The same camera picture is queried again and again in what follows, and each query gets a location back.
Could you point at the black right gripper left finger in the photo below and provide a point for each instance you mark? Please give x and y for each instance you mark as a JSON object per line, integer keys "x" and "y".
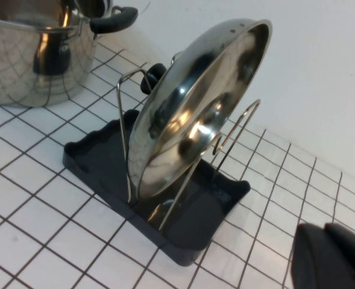
{"x": 322, "y": 262}

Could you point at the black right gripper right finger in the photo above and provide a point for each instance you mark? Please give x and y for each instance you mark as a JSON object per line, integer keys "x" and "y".
{"x": 352, "y": 238}

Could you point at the stainless steel lid black knob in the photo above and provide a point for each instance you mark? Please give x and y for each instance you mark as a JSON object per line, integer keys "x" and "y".
{"x": 195, "y": 105}

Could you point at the white black-grid tablecloth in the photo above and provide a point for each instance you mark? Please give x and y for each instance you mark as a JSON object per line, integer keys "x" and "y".
{"x": 44, "y": 225}

